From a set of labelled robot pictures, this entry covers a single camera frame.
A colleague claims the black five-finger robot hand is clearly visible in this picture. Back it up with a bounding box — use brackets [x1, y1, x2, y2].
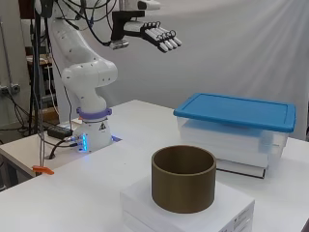
[110, 10, 183, 53]

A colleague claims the blue plastic lid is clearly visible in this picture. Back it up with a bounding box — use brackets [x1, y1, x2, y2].
[173, 92, 297, 133]

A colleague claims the white hanging sheet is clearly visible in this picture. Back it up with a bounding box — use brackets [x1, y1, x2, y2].
[47, 0, 309, 141]

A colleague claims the thick white flat box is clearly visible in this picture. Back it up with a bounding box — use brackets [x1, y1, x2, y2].
[181, 119, 269, 156]

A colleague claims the black tripod stand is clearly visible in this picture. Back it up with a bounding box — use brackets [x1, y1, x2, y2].
[28, 0, 55, 136]

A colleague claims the brown cardboard box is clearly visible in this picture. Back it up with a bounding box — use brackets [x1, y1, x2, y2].
[38, 106, 61, 126]

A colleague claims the wide white flat box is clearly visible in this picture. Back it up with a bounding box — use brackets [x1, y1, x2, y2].
[206, 141, 277, 169]

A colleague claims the brown round tub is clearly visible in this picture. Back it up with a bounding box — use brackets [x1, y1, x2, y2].
[151, 144, 217, 215]

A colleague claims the clear plastic box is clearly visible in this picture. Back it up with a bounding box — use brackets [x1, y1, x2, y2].
[176, 115, 290, 169]

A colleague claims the white flat stand box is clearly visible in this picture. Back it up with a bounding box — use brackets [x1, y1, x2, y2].
[120, 176, 256, 232]
[122, 210, 223, 232]

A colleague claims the orange clamp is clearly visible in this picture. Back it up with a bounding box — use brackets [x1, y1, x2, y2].
[32, 164, 55, 176]

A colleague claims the low beige side table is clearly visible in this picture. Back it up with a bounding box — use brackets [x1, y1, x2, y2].
[0, 120, 85, 191]

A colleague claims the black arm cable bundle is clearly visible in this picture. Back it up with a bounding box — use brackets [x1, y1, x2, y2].
[54, 0, 120, 46]

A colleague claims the black cable at arm base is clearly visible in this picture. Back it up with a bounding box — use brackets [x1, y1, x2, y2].
[47, 137, 80, 160]

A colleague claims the grey wall outlet box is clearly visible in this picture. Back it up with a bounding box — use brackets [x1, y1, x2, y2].
[0, 82, 21, 96]

